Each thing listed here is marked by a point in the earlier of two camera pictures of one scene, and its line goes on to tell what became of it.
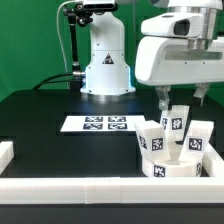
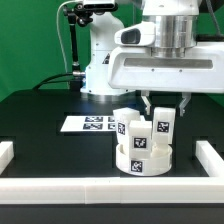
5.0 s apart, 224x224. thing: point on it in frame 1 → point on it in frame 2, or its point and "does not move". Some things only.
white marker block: [196, 140] → [163, 125]
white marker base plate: [101, 123] does not move
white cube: [152, 140] → [140, 139]
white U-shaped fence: [208, 189] does not move
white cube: [174, 121] → [122, 118]
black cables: [45, 80] does not move
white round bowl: [172, 169] → [159, 163]
